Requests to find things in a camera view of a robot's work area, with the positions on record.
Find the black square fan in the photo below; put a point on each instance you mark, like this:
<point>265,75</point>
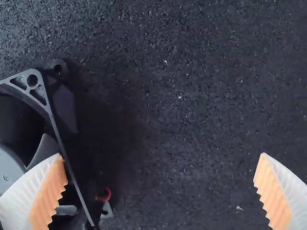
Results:
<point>61,103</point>

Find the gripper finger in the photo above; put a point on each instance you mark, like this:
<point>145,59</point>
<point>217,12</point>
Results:
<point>280,191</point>
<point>26,191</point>

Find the black mat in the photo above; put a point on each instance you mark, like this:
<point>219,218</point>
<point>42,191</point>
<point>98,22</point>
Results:
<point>192,72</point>

